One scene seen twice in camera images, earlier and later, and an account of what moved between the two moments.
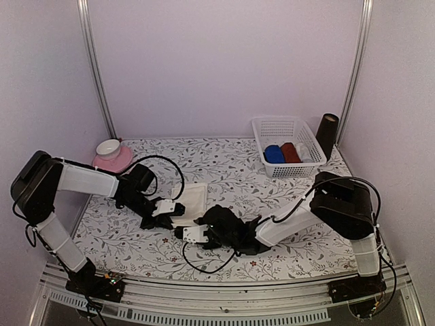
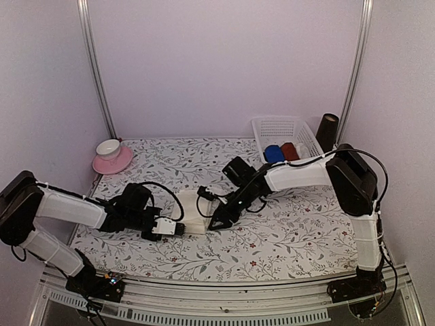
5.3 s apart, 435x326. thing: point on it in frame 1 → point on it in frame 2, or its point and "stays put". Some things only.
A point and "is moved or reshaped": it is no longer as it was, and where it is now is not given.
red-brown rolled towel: [289, 153] stays put
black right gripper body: [225, 242] → [246, 196]
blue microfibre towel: [274, 155] stays put
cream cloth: [194, 197] is moved or reshaped
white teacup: [109, 149] stays put
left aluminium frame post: [85, 17] stays put
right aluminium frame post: [366, 18] stays put
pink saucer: [116, 164] stays put
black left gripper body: [136, 204] → [136, 219]
